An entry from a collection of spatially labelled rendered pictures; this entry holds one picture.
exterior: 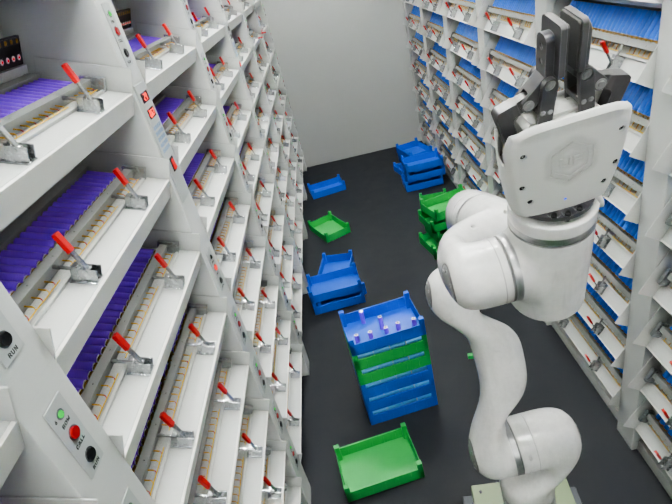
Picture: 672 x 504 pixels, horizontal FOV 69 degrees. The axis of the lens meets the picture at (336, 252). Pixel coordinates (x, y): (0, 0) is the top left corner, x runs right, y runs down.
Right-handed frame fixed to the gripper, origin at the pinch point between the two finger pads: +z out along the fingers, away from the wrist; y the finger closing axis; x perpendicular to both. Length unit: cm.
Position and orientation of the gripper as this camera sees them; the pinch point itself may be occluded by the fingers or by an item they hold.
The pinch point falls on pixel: (563, 42)
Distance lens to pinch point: 44.1
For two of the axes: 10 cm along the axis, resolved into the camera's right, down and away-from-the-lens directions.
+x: -1.4, -6.8, 7.2
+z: -2.5, -6.7, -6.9
